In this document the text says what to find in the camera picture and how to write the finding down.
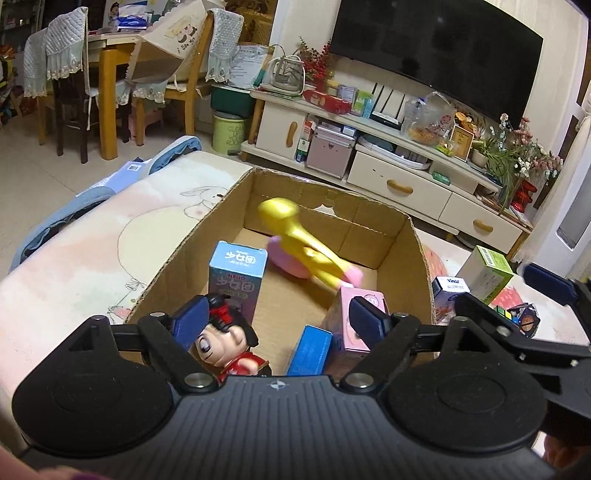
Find dark blue folding cube puzzle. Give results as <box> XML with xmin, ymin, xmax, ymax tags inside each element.
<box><xmin>493</xmin><ymin>302</ymin><xmax>542</xmax><ymax>339</ymax></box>

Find blue cloth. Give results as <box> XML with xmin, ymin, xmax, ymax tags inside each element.
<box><xmin>9</xmin><ymin>135</ymin><xmax>204</xmax><ymax>275</ymax></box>

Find black television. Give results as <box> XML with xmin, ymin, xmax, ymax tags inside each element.
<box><xmin>330</xmin><ymin>0</ymin><xmax>544</xmax><ymax>124</ymax></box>

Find pink storage box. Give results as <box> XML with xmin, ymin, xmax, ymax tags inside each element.
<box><xmin>306</xmin><ymin>124</ymin><xmax>357</xmax><ymax>179</ymax></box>

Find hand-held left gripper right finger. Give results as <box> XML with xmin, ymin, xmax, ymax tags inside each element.
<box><xmin>341</xmin><ymin>298</ymin><xmax>468</xmax><ymax>392</ymax></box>

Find yellow and pink plastic toy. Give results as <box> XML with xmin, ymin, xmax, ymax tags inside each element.
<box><xmin>257</xmin><ymin>198</ymin><xmax>366</xmax><ymax>289</ymax></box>

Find light green white carton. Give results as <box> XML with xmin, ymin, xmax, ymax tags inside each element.
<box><xmin>459</xmin><ymin>244</ymin><xmax>515</xmax><ymax>306</ymax></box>

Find blue white pack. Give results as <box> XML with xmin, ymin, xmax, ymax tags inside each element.
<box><xmin>113</xmin><ymin>15</ymin><xmax>151</xmax><ymax>32</ymax></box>

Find blue box round logo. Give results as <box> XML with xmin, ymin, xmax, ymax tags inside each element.
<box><xmin>285</xmin><ymin>324</ymin><xmax>335</xmax><ymax>377</ymax></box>

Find black haired red doll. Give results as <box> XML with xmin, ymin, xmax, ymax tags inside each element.
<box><xmin>191</xmin><ymin>293</ymin><xmax>272</xmax><ymax>384</ymax></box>

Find dark green storage box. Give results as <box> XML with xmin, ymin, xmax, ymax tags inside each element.
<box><xmin>210</xmin><ymin>83</ymin><xmax>256</xmax><ymax>116</ymax></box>

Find purple white tissue pack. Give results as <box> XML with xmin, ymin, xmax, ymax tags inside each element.
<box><xmin>431</xmin><ymin>275</ymin><xmax>472</xmax><ymax>324</ymax></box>

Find pink box purple print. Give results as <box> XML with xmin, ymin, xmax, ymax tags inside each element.
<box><xmin>322</xmin><ymin>286</ymin><xmax>387</xmax><ymax>376</ymax></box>

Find pink white flower bouquet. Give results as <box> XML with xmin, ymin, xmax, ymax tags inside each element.
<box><xmin>499</xmin><ymin>113</ymin><xmax>564</xmax><ymax>178</ymax></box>

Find wooden dining table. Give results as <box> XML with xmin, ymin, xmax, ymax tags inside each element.
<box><xmin>88</xmin><ymin>30</ymin><xmax>218</xmax><ymax>160</ymax></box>

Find red tin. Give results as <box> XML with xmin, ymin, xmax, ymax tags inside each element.
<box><xmin>302</xmin><ymin>89</ymin><xmax>352</xmax><ymax>114</ymax></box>

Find white paper sheets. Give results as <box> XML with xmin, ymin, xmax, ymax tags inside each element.
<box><xmin>228</xmin><ymin>45</ymin><xmax>271</xmax><ymax>89</ymax></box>

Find framed certificate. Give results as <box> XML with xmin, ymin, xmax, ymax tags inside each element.
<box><xmin>450</xmin><ymin>124</ymin><xmax>474</xmax><ymax>161</ymax></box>

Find glass jug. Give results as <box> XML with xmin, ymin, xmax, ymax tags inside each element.
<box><xmin>261</xmin><ymin>54</ymin><xmax>306</xmax><ymax>97</ymax></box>

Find light blue booklet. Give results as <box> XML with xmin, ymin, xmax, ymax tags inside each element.
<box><xmin>87</xmin><ymin>159</ymin><xmax>153</xmax><ymax>195</ymax></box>

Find red berry branches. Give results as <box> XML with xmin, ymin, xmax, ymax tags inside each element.
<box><xmin>295</xmin><ymin>39</ymin><xmax>338</xmax><ymax>90</ymax></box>

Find beige printed cloth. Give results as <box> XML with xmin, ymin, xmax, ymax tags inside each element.
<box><xmin>126</xmin><ymin>0</ymin><xmax>209</xmax><ymax>90</ymax></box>

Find clear plastic snack bag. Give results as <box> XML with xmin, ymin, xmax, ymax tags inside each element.
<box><xmin>401</xmin><ymin>91</ymin><xmax>457</xmax><ymax>147</ymax></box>

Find teal box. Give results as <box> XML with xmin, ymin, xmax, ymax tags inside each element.
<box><xmin>353</xmin><ymin>89</ymin><xmax>376</xmax><ymax>119</ymax></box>

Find potted green plant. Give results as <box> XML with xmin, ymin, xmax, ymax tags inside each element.
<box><xmin>470</xmin><ymin>134</ymin><xmax>522</xmax><ymax>208</ymax></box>

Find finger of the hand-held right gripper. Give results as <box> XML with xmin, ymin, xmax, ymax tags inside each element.
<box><xmin>523</xmin><ymin>262</ymin><xmax>591</xmax><ymax>308</ymax></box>
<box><xmin>455</xmin><ymin>293</ymin><xmax>591</xmax><ymax>370</ymax></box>

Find brown cardboard box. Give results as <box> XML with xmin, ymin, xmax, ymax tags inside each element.
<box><xmin>122</xmin><ymin>167</ymin><xmax>435</xmax><ymax>377</ymax></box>

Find white tower air conditioner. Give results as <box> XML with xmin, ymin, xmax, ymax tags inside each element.
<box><xmin>531</xmin><ymin>115</ymin><xmax>591</xmax><ymax>280</ymax></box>

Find light green trash bin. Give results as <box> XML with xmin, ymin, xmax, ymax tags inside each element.
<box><xmin>212</xmin><ymin>111</ymin><xmax>253</xmax><ymax>155</ymax></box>

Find white television cabinet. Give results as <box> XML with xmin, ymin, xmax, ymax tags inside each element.
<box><xmin>240</xmin><ymin>88</ymin><xmax>536</xmax><ymax>254</ymax></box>

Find wooden chair quilted cover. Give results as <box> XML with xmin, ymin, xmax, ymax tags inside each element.
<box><xmin>131</xmin><ymin>8</ymin><xmax>245</xmax><ymax>141</ymax></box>

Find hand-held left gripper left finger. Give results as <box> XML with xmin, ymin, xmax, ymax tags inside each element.
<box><xmin>65</xmin><ymin>295</ymin><xmax>220</xmax><ymax>392</ymax></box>

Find dark chair quilted cover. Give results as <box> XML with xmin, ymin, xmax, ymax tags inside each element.
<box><xmin>22</xmin><ymin>6</ymin><xmax>93</xmax><ymax>164</ymax></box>

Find light blue cartoon box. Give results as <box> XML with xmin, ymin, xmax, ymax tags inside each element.
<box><xmin>209</xmin><ymin>241</ymin><xmax>269</xmax><ymax>333</ymax></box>

